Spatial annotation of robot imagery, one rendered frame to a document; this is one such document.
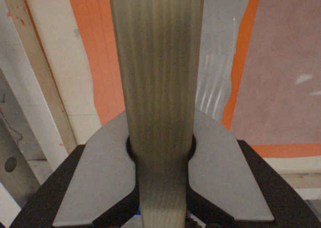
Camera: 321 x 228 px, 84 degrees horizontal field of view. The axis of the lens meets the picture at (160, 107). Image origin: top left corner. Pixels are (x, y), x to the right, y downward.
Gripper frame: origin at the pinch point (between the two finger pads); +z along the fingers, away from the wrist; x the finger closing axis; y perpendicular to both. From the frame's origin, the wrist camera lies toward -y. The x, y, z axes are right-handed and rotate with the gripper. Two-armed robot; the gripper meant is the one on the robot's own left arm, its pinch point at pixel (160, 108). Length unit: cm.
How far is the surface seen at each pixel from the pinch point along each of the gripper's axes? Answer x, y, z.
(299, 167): 27.9, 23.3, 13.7
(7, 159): -23.4, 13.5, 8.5
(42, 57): -15.2, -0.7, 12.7
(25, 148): -124, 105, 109
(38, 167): -121, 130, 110
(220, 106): 9.3, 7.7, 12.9
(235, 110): 12.1, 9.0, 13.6
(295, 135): 24.0, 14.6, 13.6
